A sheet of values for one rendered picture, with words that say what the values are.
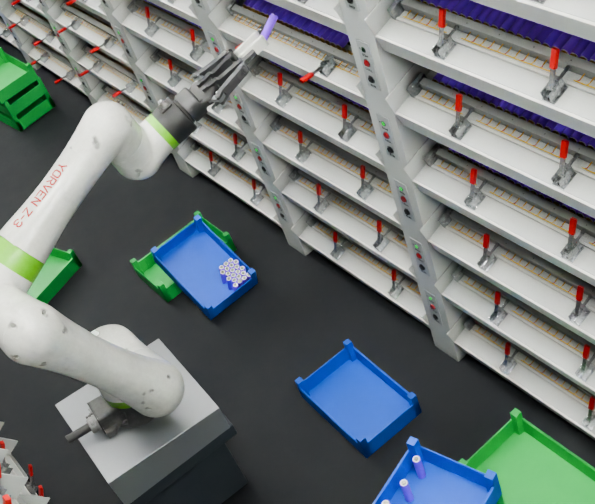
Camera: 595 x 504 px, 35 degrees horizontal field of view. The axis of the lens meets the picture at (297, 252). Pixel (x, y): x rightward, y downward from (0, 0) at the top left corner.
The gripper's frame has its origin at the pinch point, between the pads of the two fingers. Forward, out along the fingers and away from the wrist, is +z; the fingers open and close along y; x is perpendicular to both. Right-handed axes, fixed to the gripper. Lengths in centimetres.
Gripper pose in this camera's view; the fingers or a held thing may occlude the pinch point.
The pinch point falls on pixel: (251, 47)
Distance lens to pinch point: 216.6
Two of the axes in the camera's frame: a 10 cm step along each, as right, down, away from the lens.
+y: -5.1, -5.2, 6.9
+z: 7.3, -6.9, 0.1
